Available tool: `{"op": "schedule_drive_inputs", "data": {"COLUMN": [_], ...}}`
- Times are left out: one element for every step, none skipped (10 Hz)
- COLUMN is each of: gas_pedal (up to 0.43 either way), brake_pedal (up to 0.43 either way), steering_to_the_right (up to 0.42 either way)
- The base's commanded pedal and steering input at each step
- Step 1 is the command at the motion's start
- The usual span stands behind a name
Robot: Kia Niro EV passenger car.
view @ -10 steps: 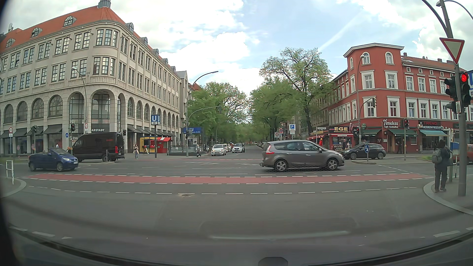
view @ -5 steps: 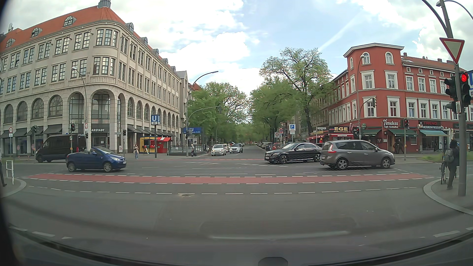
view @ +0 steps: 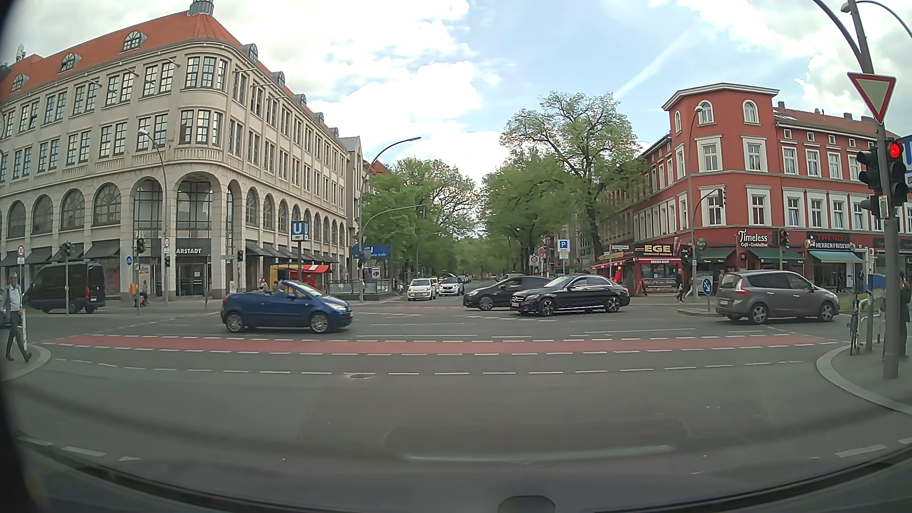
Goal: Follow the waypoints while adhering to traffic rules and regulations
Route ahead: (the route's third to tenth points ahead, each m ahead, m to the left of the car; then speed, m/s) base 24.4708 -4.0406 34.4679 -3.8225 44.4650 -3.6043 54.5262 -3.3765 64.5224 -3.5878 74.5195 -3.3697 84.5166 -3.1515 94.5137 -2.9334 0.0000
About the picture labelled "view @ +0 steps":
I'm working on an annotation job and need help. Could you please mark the paved pavement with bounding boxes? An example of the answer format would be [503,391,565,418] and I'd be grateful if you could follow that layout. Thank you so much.
[0,324,52,383]
[817,288,912,417]

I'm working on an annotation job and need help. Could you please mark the car's own bonnet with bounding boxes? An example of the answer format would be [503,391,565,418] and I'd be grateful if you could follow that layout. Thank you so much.
[14,440,912,513]

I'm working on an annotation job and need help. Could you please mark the curved street lamp post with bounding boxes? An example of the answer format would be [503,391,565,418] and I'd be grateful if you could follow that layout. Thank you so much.
[355,136,423,303]

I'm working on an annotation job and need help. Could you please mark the dark hatchback car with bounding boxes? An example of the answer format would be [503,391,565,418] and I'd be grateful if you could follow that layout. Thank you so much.
[463,275,553,312]

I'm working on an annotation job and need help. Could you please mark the black saloon car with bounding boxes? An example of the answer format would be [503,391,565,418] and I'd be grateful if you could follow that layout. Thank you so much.
[510,274,632,317]

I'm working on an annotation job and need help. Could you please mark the large beige corner building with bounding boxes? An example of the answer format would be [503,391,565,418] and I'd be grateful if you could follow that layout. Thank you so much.
[0,0,366,300]

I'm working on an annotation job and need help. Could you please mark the black van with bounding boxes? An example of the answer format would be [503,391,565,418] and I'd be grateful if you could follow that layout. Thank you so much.
[23,261,108,315]

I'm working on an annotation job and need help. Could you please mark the red brick corner building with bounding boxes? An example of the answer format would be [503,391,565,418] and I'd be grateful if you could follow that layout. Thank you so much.
[593,83,912,295]

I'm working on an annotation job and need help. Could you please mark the grey minivan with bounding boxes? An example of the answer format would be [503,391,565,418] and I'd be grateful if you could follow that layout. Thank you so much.
[715,269,841,326]

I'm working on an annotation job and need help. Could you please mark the traffic light with give-way sign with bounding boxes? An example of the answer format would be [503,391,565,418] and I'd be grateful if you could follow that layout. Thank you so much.
[812,0,912,380]

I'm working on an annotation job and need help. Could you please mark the blue convertible car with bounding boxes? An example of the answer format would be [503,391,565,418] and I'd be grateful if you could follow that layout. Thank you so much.
[220,279,354,334]

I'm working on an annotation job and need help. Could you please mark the blue underground station sign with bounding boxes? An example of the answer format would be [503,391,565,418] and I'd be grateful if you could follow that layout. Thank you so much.
[290,219,311,285]

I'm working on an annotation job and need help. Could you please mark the bicycle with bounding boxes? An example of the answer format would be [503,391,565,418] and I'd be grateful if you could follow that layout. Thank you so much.
[847,288,866,356]

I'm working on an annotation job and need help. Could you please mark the row of trees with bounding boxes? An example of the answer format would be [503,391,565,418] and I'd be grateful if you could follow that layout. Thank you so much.
[361,90,646,280]

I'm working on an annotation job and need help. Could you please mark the grey asphalt road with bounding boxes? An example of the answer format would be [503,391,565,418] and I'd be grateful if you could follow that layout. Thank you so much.
[0,279,912,510]

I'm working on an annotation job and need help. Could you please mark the road markings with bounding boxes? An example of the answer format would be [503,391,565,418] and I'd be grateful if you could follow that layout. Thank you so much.
[18,305,912,463]

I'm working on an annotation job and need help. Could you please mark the red kiosk stand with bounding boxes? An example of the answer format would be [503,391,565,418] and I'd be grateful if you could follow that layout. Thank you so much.
[269,262,332,292]

